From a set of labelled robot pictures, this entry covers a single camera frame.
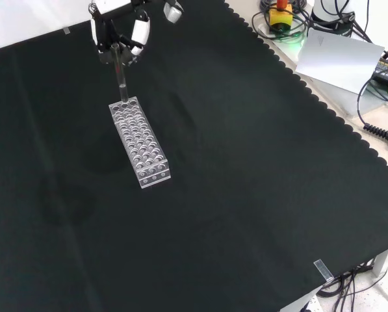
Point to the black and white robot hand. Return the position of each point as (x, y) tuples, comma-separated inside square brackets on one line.
[(138, 29)]

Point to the clear glass test tube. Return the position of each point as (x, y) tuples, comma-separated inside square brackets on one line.
[(119, 74)]

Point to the clear plastic test tube rack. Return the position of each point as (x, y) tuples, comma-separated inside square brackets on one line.
[(138, 143)]

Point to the grey tape piece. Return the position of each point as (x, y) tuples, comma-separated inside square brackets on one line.
[(66, 31)]

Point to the yellow stop button box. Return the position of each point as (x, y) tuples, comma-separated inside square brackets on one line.
[(280, 17)]

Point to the black bench cloth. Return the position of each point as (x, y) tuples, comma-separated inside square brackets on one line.
[(193, 182)]

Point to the pale grey board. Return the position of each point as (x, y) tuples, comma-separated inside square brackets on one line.
[(338, 60)]

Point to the clear tape strip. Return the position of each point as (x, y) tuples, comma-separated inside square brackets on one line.
[(323, 270)]

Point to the white table leg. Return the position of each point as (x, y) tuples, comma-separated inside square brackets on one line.
[(381, 261)]

